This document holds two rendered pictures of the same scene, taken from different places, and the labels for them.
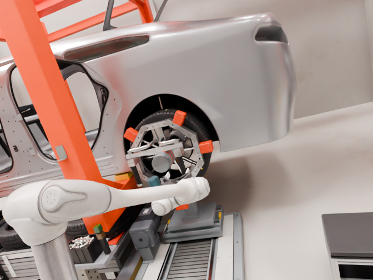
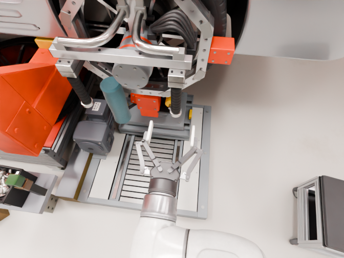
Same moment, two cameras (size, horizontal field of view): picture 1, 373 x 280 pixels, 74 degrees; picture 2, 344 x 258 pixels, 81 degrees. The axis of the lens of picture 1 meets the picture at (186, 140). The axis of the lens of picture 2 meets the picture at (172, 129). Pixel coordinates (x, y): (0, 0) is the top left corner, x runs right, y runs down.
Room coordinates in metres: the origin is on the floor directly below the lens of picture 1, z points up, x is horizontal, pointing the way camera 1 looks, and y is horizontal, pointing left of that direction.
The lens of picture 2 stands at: (1.15, 0.15, 1.37)
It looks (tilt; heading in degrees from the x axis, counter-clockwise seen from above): 60 degrees down; 352
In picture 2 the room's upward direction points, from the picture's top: straight up
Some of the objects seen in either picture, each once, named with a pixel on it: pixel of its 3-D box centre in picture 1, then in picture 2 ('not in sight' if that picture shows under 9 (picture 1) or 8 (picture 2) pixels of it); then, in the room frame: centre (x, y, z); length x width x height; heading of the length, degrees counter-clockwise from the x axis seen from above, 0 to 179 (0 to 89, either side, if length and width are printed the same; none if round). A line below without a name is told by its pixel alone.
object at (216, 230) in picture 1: (195, 223); (157, 113); (2.01, 0.14, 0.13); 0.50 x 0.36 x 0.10; 75
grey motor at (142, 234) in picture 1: (152, 229); (104, 123); (1.89, 0.49, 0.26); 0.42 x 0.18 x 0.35; 165
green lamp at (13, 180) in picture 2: (97, 228); (15, 180); (1.43, 0.69, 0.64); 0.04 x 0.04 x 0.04; 75
